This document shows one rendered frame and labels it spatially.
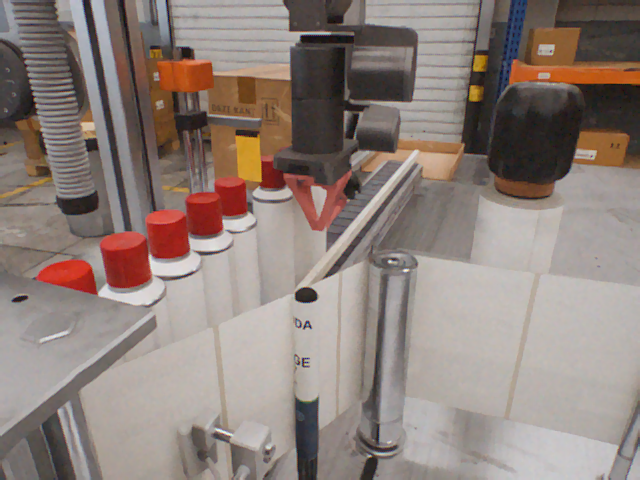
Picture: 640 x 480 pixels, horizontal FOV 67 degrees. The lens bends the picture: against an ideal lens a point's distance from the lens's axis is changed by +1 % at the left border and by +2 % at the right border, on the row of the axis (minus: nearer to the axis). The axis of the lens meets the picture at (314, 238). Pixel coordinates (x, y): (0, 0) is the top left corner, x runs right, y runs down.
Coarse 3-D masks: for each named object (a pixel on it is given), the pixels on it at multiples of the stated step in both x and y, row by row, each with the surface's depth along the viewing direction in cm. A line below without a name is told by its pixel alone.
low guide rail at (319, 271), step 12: (408, 168) 119; (396, 180) 107; (384, 192) 98; (372, 204) 92; (360, 216) 86; (348, 228) 81; (360, 228) 85; (348, 240) 79; (336, 252) 73; (324, 264) 69; (312, 276) 66; (324, 276) 70
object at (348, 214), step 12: (384, 168) 126; (396, 168) 126; (372, 180) 117; (384, 180) 117; (372, 192) 109; (348, 204) 102; (360, 204) 101; (384, 204) 101; (336, 216) 95; (348, 216) 95; (372, 216) 95; (336, 228) 90; (336, 240) 85; (360, 240) 88; (348, 252) 81; (336, 264) 77
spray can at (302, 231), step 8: (296, 208) 63; (296, 216) 63; (304, 216) 64; (296, 224) 64; (304, 224) 64; (296, 232) 64; (304, 232) 65; (296, 240) 65; (304, 240) 65; (296, 248) 65; (304, 248) 66; (296, 256) 66; (304, 256) 66; (296, 264) 66; (304, 264) 67; (296, 272) 67; (304, 272) 67; (296, 280) 67
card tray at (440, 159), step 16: (400, 144) 163; (416, 144) 161; (432, 144) 159; (448, 144) 157; (464, 144) 154; (368, 160) 146; (384, 160) 151; (400, 160) 151; (416, 160) 150; (432, 160) 150; (448, 160) 150; (432, 176) 135; (448, 176) 135
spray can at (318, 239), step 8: (312, 192) 67; (320, 192) 67; (320, 200) 68; (320, 208) 68; (312, 232) 69; (320, 232) 70; (312, 240) 70; (320, 240) 70; (312, 248) 70; (320, 248) 71; (312, 256) 71; (320, 256) 71; (312, 264) 71
